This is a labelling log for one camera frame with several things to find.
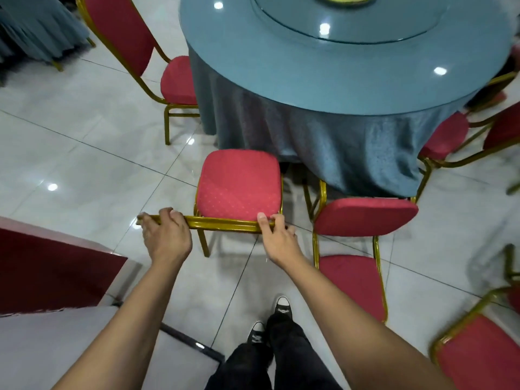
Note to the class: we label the person's left hand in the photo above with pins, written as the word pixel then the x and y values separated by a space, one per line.
pixel 168 237

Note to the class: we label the person's right hand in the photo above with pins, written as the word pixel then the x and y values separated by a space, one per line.
pixel 280 245

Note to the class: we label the red chair gold frame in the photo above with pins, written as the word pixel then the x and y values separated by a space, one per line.
pixel 479 357
pixel 445 136
pixel 493 100
pixel 239 182
pixel 118 28
pixel 357 215

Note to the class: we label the person's left forearm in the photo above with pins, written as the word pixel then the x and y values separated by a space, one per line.
pixel 122 329

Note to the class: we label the person's right forearm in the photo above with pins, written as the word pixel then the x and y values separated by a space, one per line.
pixel 357 333

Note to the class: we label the blue round table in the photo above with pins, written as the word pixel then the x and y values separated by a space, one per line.
pixel 284 64

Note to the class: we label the glass lazy susan turntable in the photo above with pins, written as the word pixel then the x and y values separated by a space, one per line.
pixel 365 24

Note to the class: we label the black white canvas sneaker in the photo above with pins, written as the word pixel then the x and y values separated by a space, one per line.
pixel 257 335
pixel 283 308

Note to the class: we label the black trousers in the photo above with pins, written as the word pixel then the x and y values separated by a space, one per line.
pixel 292 361

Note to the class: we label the grey-blue tablecloth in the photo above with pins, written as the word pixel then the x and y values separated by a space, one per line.
pixel 325 138

